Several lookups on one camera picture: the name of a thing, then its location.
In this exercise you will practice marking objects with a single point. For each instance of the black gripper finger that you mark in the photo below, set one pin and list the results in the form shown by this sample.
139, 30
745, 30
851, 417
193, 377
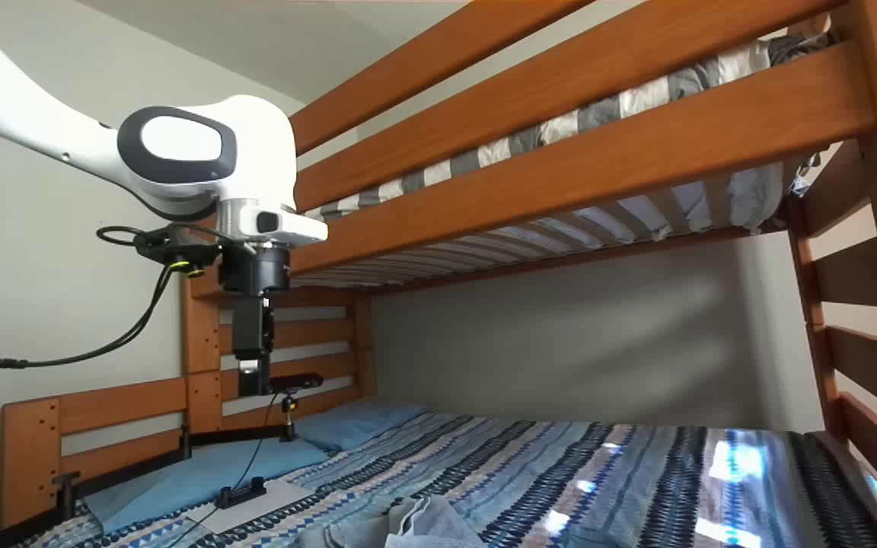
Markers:
255, 371

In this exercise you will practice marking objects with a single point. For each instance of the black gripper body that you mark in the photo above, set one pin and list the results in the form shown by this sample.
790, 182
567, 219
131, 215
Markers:
255, 268

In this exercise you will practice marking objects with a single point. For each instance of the blue grey cloth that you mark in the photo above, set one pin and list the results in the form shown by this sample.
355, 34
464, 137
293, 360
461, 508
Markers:
427, 521

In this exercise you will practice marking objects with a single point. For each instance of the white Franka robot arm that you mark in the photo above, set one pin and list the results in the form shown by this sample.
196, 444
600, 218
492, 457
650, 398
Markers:
244, 142

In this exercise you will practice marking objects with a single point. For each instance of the small blue pillow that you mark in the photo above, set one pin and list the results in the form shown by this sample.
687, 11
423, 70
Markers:
358, 425

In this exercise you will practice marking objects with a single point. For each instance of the large blue pillow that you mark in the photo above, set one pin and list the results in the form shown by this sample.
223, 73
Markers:
183, 481

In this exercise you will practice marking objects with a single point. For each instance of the black clamp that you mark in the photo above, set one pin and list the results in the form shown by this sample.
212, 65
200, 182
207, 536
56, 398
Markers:
68, 490

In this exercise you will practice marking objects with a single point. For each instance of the blue patterned bedspread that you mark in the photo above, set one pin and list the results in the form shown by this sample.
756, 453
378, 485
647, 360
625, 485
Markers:
560, 475

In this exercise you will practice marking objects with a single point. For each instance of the grey striped upper mattress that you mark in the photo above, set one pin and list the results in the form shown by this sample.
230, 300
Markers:
642, 95

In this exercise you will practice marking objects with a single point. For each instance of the black stereo camera bar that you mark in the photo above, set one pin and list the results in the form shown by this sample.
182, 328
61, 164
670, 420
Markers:
290, 383

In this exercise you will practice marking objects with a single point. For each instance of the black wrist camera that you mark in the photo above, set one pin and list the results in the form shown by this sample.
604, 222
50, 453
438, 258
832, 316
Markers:
182, 247

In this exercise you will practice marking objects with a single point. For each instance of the wooden bunk bed frame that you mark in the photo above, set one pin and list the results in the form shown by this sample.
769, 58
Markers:
610, 153

